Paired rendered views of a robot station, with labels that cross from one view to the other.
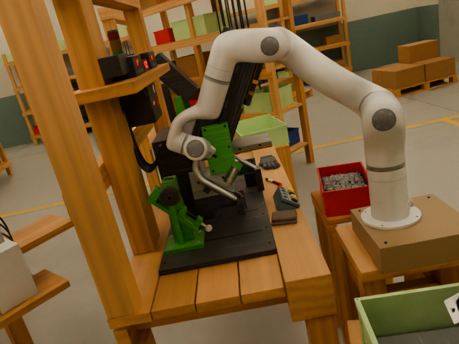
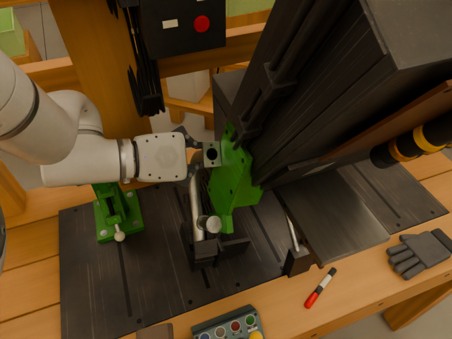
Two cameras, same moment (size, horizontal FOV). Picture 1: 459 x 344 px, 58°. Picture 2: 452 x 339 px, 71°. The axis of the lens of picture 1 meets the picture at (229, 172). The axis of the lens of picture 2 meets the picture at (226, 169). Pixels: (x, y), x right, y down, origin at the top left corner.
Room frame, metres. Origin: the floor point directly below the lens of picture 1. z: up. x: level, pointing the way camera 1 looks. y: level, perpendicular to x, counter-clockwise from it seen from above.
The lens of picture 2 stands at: (1.52, -0.39, 1.69)
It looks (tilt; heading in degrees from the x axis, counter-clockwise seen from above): 48 degrees down; 67
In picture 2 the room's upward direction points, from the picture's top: 1 degrees counter-clockwise
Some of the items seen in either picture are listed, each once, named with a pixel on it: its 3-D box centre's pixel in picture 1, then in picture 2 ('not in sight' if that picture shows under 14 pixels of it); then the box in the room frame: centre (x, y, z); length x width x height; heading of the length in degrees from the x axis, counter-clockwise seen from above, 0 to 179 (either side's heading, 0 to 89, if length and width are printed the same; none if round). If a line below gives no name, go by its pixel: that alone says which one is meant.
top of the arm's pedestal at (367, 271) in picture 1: (393, 244); not in sight; (1.23, -0.50, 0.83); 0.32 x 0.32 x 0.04; 87
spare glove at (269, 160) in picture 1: (267, 162); (418, 249); (2.16, -0.22, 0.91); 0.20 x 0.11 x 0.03; 1
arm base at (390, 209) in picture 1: (388, 191); not in sight; (1.24, -0.50, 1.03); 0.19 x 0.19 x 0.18
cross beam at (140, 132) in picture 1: (123, 149); (208, 50); (1.83, 0.45, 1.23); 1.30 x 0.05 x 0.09; 177
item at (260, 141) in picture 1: (229, 147); (305, 182); (1.88, -0.03, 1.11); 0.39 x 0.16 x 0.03; 87
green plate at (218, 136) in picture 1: (218, 147); (239, 173); (1.73, 0.02, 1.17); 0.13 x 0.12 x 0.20; 177
